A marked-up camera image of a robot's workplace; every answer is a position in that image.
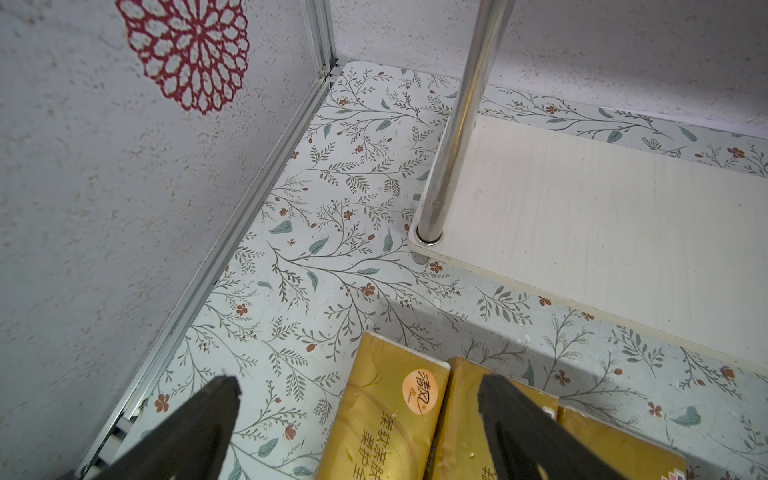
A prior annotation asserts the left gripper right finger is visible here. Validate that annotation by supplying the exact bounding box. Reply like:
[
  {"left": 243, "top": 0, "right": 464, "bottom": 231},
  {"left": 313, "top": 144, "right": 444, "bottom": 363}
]
[{"left": 478, "top": 374, "right": 623, "bottom": 479}]

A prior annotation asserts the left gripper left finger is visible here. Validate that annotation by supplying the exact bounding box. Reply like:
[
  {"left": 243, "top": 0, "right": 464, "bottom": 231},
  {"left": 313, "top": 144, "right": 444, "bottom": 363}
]
[{"left": 98, "top": 376, "right": 241, "bottom": 479}]

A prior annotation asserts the gold tissue pack middle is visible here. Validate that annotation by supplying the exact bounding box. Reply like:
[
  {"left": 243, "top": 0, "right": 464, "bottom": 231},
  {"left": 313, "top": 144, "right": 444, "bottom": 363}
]
[{"left": 429, "top": 356, "right": 560, "bottom": 480}]

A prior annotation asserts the gold tissue pack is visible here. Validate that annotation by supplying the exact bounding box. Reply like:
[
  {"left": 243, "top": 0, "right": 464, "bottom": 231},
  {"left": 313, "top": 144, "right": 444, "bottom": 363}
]
[
  {"left": 557, "top": 406, "right": 688, "bottom": 480},
  {"left": 429, "top": 356, "right": 560, "bottom": 480},
  {"left": 315, "top": 332, "right": 451, "bottom": 479}
]

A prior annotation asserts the gold tissue pack right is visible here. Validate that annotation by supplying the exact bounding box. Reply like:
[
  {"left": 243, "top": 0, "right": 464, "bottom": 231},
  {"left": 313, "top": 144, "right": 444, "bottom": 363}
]
[{"left": 557, "top": 406, "right": 688, "bottom": 480}]

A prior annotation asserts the gold tissue pack left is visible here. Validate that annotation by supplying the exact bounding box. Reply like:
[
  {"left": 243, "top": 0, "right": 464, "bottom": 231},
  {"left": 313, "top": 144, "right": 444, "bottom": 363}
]
[{"left": 315, "top": 332, "right": 451, "bottom": 479}]

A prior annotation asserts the white two-tier shelf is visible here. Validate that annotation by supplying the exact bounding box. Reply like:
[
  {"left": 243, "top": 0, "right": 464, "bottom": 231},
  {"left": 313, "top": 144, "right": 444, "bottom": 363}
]
[{"left": 409, "top": 1, "right": 767, "bottom": 374}]

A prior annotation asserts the floral patterned floor mat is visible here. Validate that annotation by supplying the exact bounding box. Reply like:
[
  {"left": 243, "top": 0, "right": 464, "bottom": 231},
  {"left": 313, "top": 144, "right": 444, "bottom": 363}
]
[{"left": 120, "top": 62, "right": 767, "bottom": 479}]

